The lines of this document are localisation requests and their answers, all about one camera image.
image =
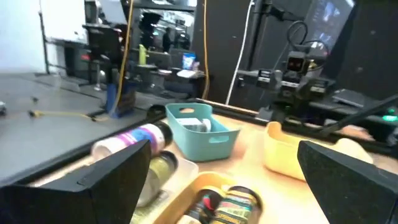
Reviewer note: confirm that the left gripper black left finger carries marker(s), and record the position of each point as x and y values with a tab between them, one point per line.
93	199

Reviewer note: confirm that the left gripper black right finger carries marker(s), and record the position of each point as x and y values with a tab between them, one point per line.
351	193

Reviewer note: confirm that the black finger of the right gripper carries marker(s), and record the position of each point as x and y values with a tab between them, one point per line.
320	87
269	79

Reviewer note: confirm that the purple label spice jar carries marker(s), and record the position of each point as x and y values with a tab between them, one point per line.
136	137

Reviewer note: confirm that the bagel sesame seasoning jar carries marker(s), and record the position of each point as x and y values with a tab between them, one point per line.
192	124

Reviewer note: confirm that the yellow green label spice jar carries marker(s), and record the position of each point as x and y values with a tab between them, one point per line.
236	208

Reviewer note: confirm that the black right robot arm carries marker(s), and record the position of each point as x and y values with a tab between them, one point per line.
292	110

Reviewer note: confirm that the large yellow plastic bin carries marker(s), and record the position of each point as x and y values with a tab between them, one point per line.
280	155

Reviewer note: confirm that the laptop with blue screen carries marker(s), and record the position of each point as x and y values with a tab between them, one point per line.
188	60

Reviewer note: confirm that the teal plastic bin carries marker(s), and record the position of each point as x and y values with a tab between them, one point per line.
199	146

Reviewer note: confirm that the dark desk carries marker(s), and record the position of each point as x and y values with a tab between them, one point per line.
161	77

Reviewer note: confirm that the small yellow plastic bin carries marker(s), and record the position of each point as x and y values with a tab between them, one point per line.
199	180

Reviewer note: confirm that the person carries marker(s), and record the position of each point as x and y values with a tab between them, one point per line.
167	39

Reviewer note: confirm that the black equipment rack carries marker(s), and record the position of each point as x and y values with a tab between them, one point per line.
102	46

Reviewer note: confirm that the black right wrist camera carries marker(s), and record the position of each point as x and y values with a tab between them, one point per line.
296	62

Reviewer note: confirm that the black aluminium table frame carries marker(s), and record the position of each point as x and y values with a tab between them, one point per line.
239	112

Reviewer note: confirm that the black monitor stand post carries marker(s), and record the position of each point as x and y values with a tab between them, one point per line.
259	34

